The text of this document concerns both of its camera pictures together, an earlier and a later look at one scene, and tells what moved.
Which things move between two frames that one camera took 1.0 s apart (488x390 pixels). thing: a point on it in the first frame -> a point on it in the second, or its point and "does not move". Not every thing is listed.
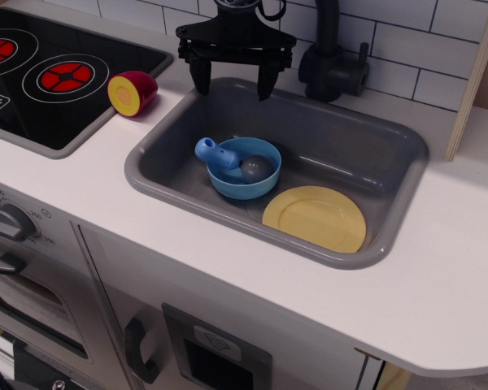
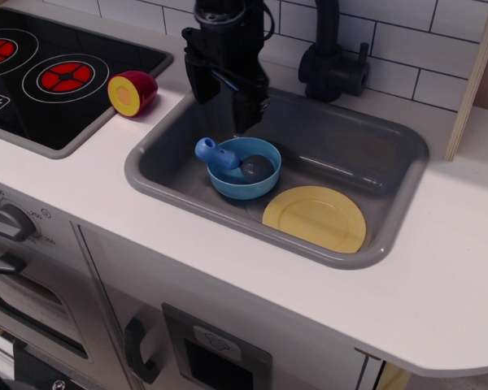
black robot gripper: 235,35 -> 230,41
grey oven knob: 13,222 does not move
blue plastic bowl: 229,183 does not move
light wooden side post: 470,95 does not move
